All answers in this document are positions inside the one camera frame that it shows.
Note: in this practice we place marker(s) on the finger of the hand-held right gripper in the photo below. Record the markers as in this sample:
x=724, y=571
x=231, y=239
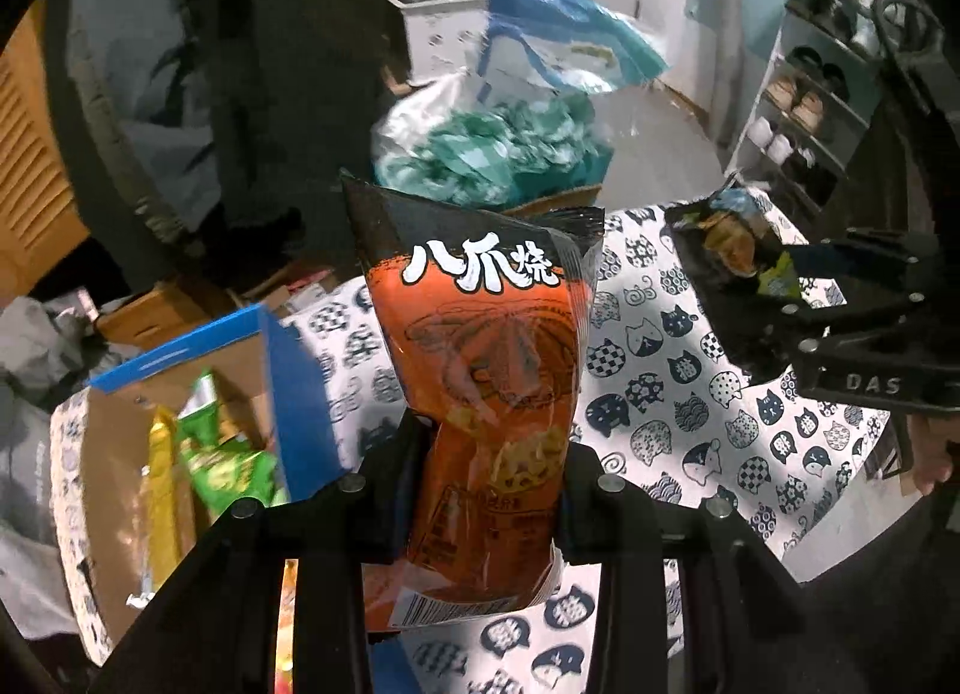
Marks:
x=840, y=334
x=862, y=255

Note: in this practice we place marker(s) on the white storage box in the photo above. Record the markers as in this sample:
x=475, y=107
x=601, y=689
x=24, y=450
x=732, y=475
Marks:
x=442, y=33

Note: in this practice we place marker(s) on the cat print tablecloth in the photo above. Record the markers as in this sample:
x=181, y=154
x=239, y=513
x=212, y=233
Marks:
x=675, y=424

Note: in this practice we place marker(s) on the yellow gold snack packet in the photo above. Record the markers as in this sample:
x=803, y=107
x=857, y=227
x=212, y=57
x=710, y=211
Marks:
x=161, y=491

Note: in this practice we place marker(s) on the green snack packet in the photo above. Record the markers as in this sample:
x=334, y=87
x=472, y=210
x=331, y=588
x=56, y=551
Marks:
x=225, y=461

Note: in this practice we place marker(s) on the teal cardboard box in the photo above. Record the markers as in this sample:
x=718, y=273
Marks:
x=555, y=199

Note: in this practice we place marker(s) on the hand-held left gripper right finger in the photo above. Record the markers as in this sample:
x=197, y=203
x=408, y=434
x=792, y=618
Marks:
x=585, y=506

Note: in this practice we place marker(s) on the blue white plastic bag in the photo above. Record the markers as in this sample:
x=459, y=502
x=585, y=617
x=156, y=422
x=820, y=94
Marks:
x=562, y=33

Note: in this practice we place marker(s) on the metal shoe rack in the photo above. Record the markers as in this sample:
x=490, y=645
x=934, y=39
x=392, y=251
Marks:
x=817, y=109

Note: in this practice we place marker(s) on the group of shoes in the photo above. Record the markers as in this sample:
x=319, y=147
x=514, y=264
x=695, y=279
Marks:
x=806, y=97

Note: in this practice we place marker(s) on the orange ridged chips packet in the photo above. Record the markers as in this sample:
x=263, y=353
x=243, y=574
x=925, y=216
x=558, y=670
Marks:
x=287, y=626

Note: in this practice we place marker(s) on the grey crumpled cloth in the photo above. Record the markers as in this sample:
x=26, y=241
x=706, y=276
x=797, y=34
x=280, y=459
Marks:
x=37, y=394

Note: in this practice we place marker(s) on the brown cardboard box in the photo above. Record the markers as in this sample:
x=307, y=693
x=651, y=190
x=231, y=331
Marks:
x=165, y=311

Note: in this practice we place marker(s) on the orange black snack packet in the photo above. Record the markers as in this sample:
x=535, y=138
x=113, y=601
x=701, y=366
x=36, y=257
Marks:
x=487, y=379

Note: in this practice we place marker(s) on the dark hanging coat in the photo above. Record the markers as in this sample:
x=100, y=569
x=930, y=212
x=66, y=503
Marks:
x=247, y=79

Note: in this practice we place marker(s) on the dark black snack packet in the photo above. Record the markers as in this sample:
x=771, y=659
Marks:
x=727, y=244

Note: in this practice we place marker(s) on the blue cardboard box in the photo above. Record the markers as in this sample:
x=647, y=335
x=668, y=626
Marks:
x=300, y=394

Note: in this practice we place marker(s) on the person's right hand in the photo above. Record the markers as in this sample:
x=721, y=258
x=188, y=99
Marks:
x=937, y=454

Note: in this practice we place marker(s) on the wooden louvered door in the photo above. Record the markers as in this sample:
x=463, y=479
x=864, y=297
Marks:
x=34, y=199

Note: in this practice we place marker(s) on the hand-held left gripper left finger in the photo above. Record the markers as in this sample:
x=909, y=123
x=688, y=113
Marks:
x=390, y=484

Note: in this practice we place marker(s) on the clear bag of teal packets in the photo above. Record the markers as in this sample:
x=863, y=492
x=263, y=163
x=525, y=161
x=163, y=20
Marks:
x=487, y=146

